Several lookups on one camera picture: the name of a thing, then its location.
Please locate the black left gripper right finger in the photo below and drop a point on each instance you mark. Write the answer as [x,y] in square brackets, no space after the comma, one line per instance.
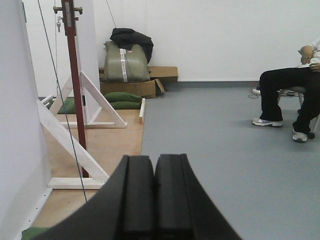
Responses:
[184,211]

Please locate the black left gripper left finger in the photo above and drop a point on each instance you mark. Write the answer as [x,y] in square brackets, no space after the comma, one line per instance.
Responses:
[123,208]

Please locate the brown wooden door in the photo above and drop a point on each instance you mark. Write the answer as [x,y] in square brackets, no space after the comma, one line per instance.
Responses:
[70,32]

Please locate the near white triangular brace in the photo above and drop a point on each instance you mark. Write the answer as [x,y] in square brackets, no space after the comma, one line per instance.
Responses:
[98,176]

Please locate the white triangular brace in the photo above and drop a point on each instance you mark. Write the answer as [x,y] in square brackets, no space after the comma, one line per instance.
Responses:
[98,176]
[104,105]

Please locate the near green sandbag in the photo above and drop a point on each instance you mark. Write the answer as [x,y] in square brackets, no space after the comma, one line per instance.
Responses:
[32,232]

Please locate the green sandbag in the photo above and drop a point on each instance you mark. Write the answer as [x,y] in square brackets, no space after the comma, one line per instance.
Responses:
[32,232]
[67,108]
[122,97]
[126,105]

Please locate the lower green sandbag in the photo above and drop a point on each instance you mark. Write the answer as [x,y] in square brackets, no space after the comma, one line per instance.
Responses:
[126,105]

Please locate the upper green sandbag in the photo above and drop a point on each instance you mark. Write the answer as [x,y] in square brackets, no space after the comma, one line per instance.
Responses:
[122,97]

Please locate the left green sandbag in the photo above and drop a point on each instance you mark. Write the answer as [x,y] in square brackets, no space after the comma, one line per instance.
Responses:
[67,108]

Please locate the open cardboard box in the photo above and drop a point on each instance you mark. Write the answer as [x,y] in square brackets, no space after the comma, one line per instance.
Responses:
[145,89]

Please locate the far white triangular brace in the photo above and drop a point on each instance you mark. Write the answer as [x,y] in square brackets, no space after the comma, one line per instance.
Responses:
[104,105]

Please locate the flat cardboard box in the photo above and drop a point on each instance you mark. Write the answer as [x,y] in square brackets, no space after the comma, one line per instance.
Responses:
[162,72]

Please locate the olive green sack bale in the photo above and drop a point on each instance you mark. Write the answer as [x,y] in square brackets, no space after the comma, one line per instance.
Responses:
[124,66]

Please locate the black jacket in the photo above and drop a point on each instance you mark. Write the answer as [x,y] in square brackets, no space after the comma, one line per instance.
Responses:
[126,38]

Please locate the seated person black trousers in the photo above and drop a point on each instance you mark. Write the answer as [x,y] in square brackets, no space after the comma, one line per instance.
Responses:
[307,76]

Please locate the hanging keys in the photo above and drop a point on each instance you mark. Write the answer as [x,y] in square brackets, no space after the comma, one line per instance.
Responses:
[58,23]

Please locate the white wall panel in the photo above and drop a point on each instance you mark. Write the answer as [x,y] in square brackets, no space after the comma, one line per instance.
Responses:
[24,163]

